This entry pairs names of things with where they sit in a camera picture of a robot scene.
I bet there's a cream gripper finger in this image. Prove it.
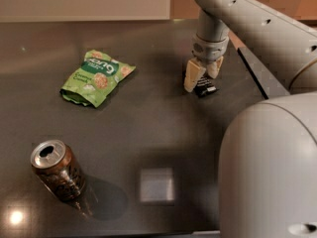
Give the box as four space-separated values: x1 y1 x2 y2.
183 59 206 92
207 57 224 79

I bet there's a black rxbar chocolate bar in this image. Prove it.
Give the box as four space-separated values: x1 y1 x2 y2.
194 76 217 97

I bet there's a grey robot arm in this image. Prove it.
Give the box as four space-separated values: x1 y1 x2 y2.
193 0 317 238

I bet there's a grey side table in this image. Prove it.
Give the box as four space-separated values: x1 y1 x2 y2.
238 47 289 99

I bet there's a green snack bag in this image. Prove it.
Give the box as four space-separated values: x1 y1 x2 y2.
60 50 135 108

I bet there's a brown soda can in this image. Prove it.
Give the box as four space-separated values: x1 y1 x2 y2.
31 140 85 201

